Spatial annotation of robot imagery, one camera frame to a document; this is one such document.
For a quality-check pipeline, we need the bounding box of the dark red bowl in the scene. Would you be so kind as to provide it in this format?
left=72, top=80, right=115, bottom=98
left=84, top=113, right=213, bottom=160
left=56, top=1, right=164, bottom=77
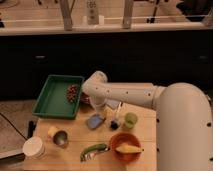
left=80, top=93, right=90, bottom=104

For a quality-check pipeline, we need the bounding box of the yellow corn cob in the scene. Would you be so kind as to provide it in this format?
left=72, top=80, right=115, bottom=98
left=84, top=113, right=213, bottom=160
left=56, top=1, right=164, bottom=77
left=116, top=144, right=143, bottom=154

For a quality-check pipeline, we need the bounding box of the green handled fork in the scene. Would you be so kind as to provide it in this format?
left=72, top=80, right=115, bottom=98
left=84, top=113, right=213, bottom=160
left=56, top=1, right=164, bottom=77
left=80, top=143, right=110, bottom=162

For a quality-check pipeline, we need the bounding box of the black cable left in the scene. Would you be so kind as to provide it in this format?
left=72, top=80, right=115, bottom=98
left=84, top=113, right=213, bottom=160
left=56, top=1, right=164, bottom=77
left=0, top=112, right=28, bottom=141

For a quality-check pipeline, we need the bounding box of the bunch of red grapes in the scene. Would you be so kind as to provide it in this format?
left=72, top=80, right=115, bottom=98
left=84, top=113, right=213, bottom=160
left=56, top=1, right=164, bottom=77
left=66, top=84, right=78, bottom=103

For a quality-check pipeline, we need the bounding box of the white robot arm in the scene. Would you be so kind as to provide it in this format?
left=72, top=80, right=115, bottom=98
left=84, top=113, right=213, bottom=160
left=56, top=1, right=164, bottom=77
left=82, top=71, right=213, bottom=171

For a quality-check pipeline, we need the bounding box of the steel cup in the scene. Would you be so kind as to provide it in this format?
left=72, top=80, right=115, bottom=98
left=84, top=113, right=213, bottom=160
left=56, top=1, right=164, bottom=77
left=47, top=126, right=68, bottom=148

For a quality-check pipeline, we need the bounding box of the green plastic cup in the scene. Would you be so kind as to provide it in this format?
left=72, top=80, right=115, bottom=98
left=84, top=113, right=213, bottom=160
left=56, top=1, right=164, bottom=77
left=124, top=112, right=138, bottom=129

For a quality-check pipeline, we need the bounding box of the orange bowl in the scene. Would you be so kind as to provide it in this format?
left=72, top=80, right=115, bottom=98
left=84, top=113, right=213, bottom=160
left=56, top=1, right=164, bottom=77
left=109, top=132, right=144, bottom=165

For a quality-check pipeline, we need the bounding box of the black head white brush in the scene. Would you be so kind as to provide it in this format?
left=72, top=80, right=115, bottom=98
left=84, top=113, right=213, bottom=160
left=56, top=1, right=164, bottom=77
left=110, top=102, right=123, bottom=130

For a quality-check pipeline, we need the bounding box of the white paper cup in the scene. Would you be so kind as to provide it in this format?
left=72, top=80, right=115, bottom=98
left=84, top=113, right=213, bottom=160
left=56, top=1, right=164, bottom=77
left=22, top=136, right=45, bottom=158

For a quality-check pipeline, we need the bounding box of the blue sponge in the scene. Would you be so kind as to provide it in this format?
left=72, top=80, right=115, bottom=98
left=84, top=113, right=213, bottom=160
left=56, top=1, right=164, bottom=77
left=86, top=114, right=106, bottom=130

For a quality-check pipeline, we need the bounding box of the grey folded cloth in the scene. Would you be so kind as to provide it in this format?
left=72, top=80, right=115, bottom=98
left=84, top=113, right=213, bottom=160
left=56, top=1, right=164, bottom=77
left=106, top=99, right=119, bottom=110

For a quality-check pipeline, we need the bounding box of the green plastic tray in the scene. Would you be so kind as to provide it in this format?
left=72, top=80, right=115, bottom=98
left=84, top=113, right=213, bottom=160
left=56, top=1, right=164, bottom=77
left=33, top=75, right=84, bottom=120

